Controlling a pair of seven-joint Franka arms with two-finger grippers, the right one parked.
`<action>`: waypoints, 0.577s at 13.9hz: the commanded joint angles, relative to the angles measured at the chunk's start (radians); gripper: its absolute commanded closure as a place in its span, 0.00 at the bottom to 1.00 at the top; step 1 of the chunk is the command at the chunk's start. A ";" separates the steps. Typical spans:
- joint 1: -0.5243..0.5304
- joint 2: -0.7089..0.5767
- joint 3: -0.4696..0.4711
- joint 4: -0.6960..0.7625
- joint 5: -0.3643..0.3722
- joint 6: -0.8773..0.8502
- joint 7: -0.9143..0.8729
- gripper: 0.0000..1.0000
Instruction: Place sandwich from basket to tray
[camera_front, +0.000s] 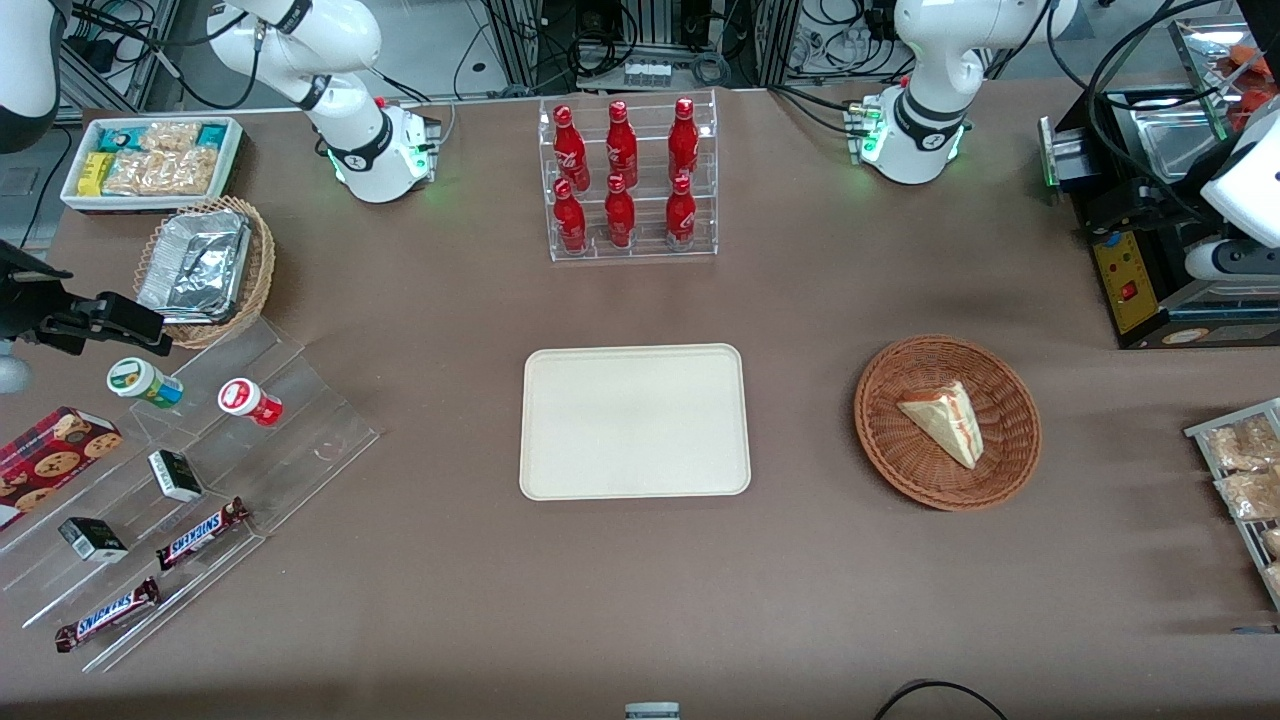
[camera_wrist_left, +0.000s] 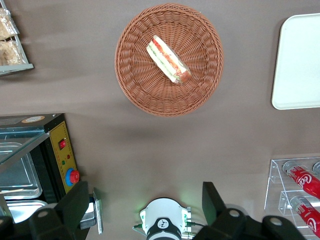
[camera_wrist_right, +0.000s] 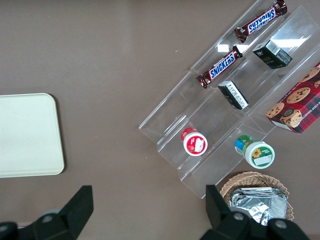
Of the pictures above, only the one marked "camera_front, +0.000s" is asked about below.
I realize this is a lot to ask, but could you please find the green lidded yogurt cup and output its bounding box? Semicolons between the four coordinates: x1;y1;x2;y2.
107;357;185;410

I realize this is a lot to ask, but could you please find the snickers chocolate bar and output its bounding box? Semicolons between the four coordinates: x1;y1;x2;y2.
55;577;161;653
155;497;250;572

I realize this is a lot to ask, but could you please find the stainless steel pan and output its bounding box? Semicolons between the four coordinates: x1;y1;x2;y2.
1128;100;1229;184

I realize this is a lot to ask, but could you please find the red cola bottle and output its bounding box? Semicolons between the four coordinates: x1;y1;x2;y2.
668;97;700;182
606;100;639;189
604;174;636;249
553;178;588;254
553;104;592;192
665;174;697;250

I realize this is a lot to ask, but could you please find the white rectangular snack bin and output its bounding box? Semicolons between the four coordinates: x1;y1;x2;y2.
60;116;245;215

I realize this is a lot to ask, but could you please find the large round brown wicker basket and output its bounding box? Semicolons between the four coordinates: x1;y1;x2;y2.
854;334;1043;513

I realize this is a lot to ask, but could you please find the large clear bag of crackers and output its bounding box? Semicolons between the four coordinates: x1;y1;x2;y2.
104;148;219;197

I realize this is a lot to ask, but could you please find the red lidded yogurt cup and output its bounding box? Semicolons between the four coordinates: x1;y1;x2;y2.
218;378;284;428

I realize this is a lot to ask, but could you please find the black cable loop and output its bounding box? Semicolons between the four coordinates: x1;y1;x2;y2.
873;679;1009;720

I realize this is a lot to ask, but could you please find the red cookie box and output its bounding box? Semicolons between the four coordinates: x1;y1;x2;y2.
0;406;123;532

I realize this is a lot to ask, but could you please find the white wire rack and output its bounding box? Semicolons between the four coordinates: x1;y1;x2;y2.
1185;398;1280;612

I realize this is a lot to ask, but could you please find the triangular sandwich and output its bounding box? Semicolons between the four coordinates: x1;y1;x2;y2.
896;380;985;471

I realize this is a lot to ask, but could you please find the small clear bag of crackers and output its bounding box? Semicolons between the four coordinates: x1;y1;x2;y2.
140;121;202;154

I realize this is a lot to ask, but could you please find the beige rectangular tray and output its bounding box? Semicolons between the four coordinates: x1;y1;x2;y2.
519;343;752;501

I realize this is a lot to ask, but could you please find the clear acrylic bottle rack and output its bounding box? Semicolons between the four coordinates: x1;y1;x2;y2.
538;88;719;264

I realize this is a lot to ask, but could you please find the stack of foil trays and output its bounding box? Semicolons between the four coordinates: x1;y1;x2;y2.
137;208;252;324

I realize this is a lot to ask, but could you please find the small black carton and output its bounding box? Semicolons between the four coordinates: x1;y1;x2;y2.
58;517;129;563
148;450;204;503

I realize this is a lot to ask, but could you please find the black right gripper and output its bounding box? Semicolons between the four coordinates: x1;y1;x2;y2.
0;240;173;358

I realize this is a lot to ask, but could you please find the clear acrylic stepped display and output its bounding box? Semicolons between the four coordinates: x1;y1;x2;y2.
0;318;382;674

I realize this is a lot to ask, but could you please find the small light wicker basket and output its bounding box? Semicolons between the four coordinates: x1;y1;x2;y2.
133;195;277;350

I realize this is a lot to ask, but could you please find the black food warmer machine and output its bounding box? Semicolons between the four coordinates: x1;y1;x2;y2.
1038;15;1280;351

